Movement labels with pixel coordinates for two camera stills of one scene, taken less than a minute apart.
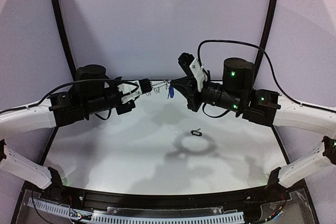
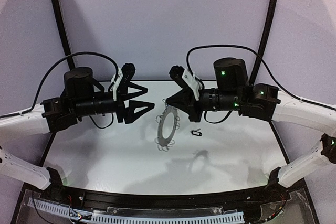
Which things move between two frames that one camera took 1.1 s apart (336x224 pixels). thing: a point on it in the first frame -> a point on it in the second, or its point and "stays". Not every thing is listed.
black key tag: (193, 132) stays
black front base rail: (88, 202) stays
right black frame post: (273, 3) stays
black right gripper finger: (185, 89) -> (185, 107)
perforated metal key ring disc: (157, 84) -> (162, 140)
